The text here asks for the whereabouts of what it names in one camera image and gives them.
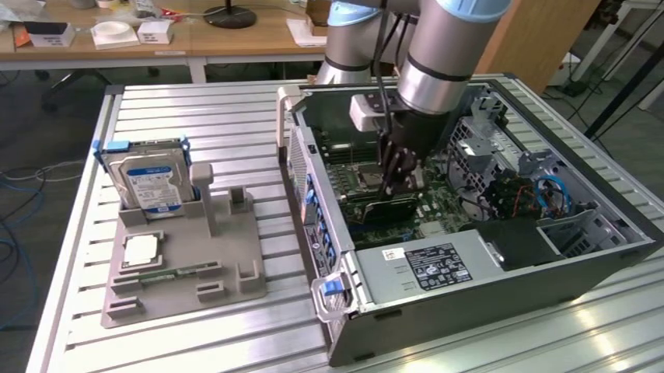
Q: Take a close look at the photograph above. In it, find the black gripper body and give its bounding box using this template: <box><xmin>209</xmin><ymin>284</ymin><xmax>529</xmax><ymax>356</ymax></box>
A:
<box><xmin>388</xmin><ymin>108</ymin><xmax>453</xmax><ymax>159</ymax></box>

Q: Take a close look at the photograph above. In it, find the green NVIDIA graphics card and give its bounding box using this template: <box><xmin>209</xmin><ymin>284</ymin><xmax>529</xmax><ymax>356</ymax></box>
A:
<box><xmin>361</xmin><ymin>195</ymin><xmax>417</xmax><ymax>227</ymax></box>

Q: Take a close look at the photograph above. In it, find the CPU socket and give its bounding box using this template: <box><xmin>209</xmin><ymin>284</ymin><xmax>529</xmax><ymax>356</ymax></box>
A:
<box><xmin>354</xmin><ymin>162</ymin><xmax>389</xmax><ymax>188</ymax></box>

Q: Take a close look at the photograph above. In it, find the green motherboard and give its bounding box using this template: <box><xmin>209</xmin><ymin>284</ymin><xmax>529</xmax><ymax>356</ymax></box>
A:
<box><xmin>316</xmin><ymin>130</ymin><xmax>468</xmax><ymax>252</ymax></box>

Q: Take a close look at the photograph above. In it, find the silver chipset heat sink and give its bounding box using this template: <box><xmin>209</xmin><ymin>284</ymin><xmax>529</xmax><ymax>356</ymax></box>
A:
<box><xmin>416</xmin><ymin>222</ymin><xmax>448</xmax><ymax>239</ymax></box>

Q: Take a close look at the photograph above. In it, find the grey power supply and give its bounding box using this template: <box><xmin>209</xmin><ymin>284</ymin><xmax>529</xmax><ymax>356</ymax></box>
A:
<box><xmin>356</xmin><ymin>228</ymin><xmax>505</xmax><ymax>305</ymax></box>

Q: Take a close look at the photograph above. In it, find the flat white box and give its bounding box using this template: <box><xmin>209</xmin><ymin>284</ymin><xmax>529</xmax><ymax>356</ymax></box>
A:
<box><xmin>286</xmin><ymin>17</ymin><xmax>333</xmax><ymax>48</ymax></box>

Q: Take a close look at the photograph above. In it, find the wooden cabinet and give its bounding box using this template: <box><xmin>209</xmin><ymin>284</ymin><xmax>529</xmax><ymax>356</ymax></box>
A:
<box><xmin>475</xmin><ymin>0</ymin><xmax>607</xmax><ymax>95</ymax></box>

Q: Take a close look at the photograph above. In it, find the open black PC case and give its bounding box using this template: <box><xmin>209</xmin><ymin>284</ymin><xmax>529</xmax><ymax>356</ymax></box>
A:
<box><xmin>277</xmin><ymin>77</ymin><xmax>664</xmax><ymax>368</ymax></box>

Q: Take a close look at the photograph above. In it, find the wooden desk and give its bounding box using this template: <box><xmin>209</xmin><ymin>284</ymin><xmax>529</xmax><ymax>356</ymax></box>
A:
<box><xmin>0</xmin><ymin>0</ymin><xmax>475</xmax><ymax>85</ymax></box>

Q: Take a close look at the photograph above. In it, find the black round lamp base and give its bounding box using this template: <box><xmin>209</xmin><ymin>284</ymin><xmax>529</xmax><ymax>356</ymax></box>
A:
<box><xmin>202</xmin><ymin>0</ymin><xmax>259</xmax><ymax>30</ymax></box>

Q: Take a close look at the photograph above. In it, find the hard disk with blue caddy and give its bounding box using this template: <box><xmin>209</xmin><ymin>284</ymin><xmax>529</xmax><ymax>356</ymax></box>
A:
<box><xmin>92</xmin><ymin>135</ymin><xmax>193</xmax><ymax>219</ymax></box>

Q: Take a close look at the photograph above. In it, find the green RAM stick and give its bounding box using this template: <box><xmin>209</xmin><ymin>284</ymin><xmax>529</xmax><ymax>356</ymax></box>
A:
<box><xmin>112</xmin><ymin>263</ymin><xmax>221</xmax><ymax>284</ymax></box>

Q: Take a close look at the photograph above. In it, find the grey parts rack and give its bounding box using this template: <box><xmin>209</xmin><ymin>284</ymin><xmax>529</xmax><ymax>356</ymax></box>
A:
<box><xmin>100</xmin><ymin>162</ymin><xmax>269</xmax><ymax>330</ymax></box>

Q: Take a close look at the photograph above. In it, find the silver CPU chip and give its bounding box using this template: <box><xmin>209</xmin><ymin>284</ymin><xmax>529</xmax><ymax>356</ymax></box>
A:
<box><xmin>120</xmin><ymin>232</ymin><xmax>163</xmax><ymax>270</ymax></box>

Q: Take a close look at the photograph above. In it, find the small white printed box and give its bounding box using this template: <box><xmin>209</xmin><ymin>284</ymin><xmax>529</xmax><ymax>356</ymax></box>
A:
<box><xmin>137</xmin><ymin>18</ymin><xmax>177</xmax><ymax>45</ymax></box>

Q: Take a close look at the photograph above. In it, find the white box with round tape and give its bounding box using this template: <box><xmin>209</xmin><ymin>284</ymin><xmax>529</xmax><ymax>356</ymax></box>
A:
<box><xmin>90</xmin><ymin>20</ymin><xmax>142</xmax><ymax>51</ymax></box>

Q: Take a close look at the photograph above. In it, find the black office chair base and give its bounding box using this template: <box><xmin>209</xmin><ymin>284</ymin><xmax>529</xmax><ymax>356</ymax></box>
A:
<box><xmin>35</xmin><ymin>67</ymin><xmax>114</xmax><ymax>114</ymax></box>

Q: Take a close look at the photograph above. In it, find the white box with black top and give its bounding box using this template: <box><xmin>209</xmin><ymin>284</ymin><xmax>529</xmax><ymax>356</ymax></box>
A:
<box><xmin>23</xmin><ymin>20</ymin><xmax>78</xmax><ymax>48</ymax></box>

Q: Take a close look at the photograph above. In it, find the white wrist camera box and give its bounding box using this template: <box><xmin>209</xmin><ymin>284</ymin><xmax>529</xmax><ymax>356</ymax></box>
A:
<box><xmin>349</xmin><ymin>93</ymin><xmax>400</xmax><ymax>133</ymax></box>

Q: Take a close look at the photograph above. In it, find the black camera cable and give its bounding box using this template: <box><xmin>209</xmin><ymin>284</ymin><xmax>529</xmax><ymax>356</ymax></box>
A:
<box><xmin>374</xmin><ymin>0</ymin><xmax>417</xmax><ymax>134</ymax></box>

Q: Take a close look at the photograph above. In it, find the blue disk wire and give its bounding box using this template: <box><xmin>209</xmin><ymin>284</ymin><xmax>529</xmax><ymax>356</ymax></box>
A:
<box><xmin>536</xmin><ymin>173</ymin><xmax>573</xmax><ymax>219</ymax></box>

